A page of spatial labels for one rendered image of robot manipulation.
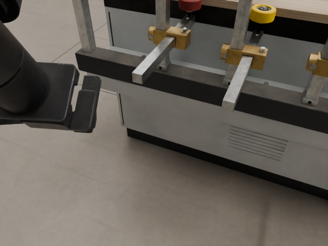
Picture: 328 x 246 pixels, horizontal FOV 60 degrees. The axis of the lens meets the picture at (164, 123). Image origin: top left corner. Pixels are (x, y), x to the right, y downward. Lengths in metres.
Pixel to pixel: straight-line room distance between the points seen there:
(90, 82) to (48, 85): 0.05
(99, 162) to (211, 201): 0.65
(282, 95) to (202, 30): 0.40
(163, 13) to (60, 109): 0.69
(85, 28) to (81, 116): 0.84
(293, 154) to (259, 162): 0.17
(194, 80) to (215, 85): 0.08
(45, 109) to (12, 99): 0.04
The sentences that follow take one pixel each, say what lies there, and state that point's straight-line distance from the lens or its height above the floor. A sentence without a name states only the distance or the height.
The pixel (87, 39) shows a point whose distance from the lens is 1.16.
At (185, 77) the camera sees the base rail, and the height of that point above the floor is 0.70.
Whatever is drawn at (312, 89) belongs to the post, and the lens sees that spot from 0.96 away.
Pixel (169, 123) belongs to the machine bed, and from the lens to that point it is 1.51.
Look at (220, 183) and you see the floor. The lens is 1.57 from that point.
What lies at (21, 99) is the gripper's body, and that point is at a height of 1.09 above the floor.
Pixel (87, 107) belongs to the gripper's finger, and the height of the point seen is 1.06.
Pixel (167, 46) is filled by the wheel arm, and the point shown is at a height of 0.84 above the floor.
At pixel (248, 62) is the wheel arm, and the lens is 0.88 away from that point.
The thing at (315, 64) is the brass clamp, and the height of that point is 0.84.
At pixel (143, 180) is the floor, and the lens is 1.55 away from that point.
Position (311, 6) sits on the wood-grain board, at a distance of 1.13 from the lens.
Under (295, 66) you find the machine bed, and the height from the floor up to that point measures 0.70.
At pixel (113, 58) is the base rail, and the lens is 1.13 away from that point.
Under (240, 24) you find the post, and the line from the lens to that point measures 0.89.
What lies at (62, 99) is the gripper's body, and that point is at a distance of 0.31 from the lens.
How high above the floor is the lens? 1.25
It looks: 42 degrees down
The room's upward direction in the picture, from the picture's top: straight up
